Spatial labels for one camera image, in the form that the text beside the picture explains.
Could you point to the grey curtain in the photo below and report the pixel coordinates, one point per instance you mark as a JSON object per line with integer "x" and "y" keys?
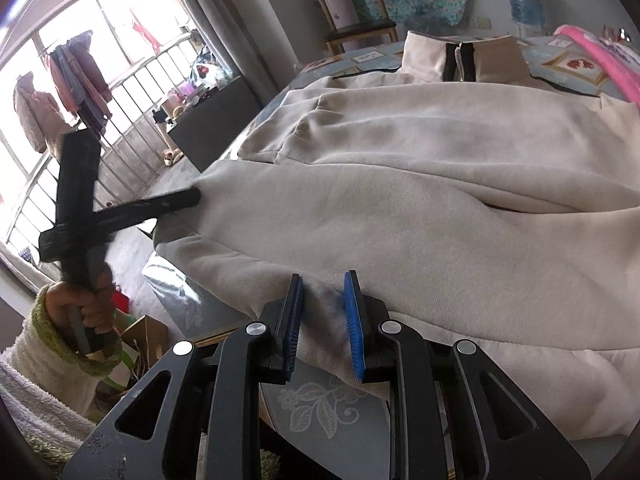
{"x": 225, "y": 20}

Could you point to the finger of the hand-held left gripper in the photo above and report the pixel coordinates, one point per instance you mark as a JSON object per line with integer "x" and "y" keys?
{"x": 160, "y": 204}

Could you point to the red can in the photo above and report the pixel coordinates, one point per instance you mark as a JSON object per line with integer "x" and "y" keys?
{"x": 621, "y": 34}

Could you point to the white cylindrical box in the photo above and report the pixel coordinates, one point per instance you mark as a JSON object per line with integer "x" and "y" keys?
{"x": 340, "y": 7}

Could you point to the pair of slippers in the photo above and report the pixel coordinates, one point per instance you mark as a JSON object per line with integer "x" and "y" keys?
{"x": 172, "y": 156}

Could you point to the colourful printed bag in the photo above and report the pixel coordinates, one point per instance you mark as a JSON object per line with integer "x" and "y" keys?
{"x": 202, "y": 67}

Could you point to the person's left forearm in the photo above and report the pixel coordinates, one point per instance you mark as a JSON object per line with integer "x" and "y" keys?
{"x": 35, "y": 375}

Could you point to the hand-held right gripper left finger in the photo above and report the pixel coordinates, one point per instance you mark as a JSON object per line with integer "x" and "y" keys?
{"x": 295, "y": 325}

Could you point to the person's left hand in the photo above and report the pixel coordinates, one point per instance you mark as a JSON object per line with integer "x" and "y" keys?
{"x": 99, "y": 305}

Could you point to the white wall socket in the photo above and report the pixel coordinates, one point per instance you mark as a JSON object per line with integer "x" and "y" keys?
{"x": 482, "y": 22}

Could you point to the wooden chair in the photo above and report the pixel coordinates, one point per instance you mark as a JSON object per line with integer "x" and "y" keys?
{"x": 360, "y": 30}

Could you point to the brown paper bag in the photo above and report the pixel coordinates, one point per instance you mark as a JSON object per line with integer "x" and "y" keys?
{"x": 147, "y": 330}

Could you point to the dark cabinet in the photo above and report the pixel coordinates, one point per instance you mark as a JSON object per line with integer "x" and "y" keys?
{"x": 220, "y": 120}

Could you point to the beige hanging coat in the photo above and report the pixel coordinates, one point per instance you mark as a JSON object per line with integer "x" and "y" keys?
{"x": 32, "y": 115}

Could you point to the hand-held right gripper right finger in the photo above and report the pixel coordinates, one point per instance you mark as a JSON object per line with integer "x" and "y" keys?
{"x": 352, "y": 325}

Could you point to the cream zip jacket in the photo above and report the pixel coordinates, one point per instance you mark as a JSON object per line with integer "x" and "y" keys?
{"x": 400, "y": 185}

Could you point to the brown hanging garment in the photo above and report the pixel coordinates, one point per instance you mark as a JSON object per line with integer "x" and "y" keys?
{"x": 80, "y": 75}

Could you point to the window with metal railing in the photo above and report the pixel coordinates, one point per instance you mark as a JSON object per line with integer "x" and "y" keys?
{"x": 130, "y": 90}

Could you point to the blue patterned bed sheet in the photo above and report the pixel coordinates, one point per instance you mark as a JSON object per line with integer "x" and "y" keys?
{"x": 570, "y": 65}

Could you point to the pink fleece blanket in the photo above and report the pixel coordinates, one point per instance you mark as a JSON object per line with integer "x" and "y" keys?
{"x": 612, "y": 60}

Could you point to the red hanging cloth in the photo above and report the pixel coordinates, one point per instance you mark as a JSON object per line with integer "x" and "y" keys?
{"x": 142, "y": 30}

